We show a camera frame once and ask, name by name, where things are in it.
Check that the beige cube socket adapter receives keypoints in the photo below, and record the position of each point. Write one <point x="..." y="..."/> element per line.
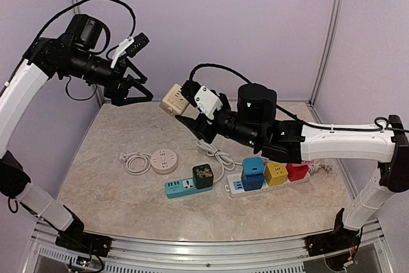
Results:
<point x="174" y="103"/>

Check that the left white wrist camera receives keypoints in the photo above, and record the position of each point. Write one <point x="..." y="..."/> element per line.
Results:
<point x="129" y="48"/>

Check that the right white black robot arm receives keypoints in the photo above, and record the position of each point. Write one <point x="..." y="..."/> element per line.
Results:
<point x="254" y="124"/>

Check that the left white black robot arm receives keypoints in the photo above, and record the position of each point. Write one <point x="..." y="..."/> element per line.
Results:
<point x="82" y="51"/>

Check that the teal power strip with cord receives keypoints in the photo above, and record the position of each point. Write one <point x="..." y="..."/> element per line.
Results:
<point x="186" y="187"/>

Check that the red cube socket adapter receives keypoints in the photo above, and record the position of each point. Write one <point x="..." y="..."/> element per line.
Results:
<point x="297" y="171"/>

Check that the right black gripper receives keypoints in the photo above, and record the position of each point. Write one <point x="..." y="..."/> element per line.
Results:
<point x="199" y="128"/>

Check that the white multicolour power strip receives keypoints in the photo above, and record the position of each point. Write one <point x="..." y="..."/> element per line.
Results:
<point x="235" y="189"/>

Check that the yellow cube socket adapter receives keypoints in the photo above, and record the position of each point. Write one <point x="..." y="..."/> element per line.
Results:
<point x="275" y="173"/>

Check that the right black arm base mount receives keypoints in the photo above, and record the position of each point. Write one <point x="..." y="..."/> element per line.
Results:
<point x="337" y="239"/>

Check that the aluminium front frame rail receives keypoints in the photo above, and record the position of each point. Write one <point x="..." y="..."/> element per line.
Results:
<point x="127" y="254"/>

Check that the dark green cube adapter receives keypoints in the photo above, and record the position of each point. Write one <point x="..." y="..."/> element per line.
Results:
<point x="203" y="176"/>

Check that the light blue adapter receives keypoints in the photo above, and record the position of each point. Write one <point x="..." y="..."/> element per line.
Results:
<point x="253" y="166"/>

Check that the right aluminium corner post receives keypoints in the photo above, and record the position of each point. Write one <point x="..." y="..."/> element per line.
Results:
<point x="326" y="52"/>

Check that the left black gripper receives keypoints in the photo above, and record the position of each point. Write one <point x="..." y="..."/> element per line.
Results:
<point x="117" y="93"/>

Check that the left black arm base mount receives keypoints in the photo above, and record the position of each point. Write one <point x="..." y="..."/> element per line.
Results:
<point x="76" y="239"/>

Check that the dark blue cube socket adapter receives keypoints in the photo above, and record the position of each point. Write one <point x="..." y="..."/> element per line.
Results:
<point x="252" y="182"/>

